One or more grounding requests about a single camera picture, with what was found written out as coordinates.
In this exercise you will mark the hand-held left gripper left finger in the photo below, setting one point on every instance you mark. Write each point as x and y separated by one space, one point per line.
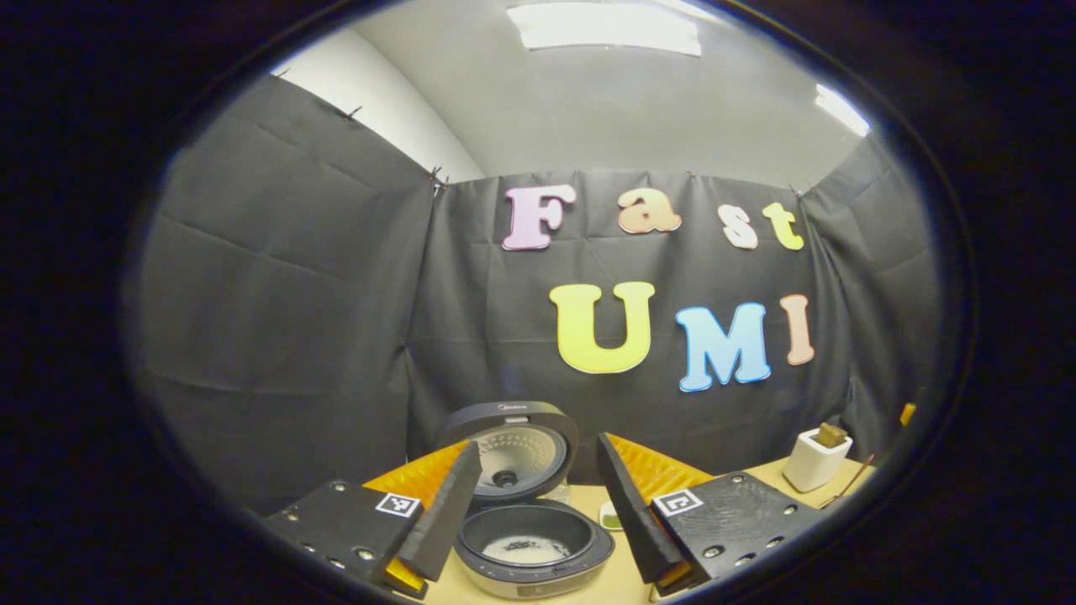
441 521

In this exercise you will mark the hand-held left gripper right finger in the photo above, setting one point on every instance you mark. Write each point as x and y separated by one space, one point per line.
639 525

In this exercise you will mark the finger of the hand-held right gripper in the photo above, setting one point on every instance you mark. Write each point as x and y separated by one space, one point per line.
908 414

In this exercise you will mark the brown wooden spoon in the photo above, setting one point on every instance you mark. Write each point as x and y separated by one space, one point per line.
851 481

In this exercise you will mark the white rice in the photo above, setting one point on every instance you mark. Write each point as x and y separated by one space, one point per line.
538 550

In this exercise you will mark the dark grey rice cooker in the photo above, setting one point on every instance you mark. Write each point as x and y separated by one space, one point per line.
538 454

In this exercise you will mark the white divided bean dish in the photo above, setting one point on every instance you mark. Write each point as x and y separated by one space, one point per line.
611 518

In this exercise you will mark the brown toast slice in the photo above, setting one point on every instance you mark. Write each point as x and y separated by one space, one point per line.
830 434

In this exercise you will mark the white toaster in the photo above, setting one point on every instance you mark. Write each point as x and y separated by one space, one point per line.
814 466

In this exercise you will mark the black backdrop cloth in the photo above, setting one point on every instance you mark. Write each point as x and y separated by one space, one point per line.
319 294

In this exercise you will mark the small ceiling light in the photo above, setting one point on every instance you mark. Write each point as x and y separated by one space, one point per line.
842 109

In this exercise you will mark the long ceiling light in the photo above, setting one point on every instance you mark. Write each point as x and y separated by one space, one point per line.
605 28

